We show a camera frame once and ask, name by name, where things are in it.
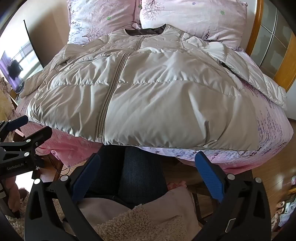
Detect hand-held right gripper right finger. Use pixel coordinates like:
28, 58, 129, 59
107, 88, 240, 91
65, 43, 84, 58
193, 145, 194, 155
196, 151, 271, 241

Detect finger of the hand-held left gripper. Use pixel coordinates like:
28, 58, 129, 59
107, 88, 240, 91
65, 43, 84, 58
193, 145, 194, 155
0, 115, 29, 142
13, 126, 53, 160

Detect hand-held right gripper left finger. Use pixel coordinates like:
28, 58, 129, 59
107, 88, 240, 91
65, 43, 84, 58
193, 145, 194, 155
24, 153, 101, 241

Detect beige puffer jacket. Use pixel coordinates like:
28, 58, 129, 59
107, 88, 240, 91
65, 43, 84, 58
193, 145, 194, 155
20, 24, 288, 151

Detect person's left forearm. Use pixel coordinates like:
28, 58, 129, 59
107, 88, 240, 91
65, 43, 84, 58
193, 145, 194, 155
5, 177, 22, 210

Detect tan cloth cover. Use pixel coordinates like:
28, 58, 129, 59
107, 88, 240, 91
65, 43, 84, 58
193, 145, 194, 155
0, 77, 15, 122

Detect person's blue jeans legs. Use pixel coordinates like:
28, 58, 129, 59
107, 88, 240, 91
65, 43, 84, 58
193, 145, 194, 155
87, 146, 169, 208

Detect flat screen television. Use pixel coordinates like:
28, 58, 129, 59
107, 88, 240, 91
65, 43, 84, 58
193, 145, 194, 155
0, 20, 45, 93

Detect pink floral bed sheet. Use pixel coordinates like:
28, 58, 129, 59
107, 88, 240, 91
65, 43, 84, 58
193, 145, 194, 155
14, 44, 295, 175

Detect pink slipper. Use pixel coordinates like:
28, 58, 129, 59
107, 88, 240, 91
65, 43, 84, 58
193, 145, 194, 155
274, 201, 287, 215

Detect pink floral pillow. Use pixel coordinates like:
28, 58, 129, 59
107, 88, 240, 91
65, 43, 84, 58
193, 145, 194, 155
67, 0, 142, 45
139, 0, 248, 50

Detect black cable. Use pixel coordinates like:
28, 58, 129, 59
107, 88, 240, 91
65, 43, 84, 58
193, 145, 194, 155
41, 153, 70, 177

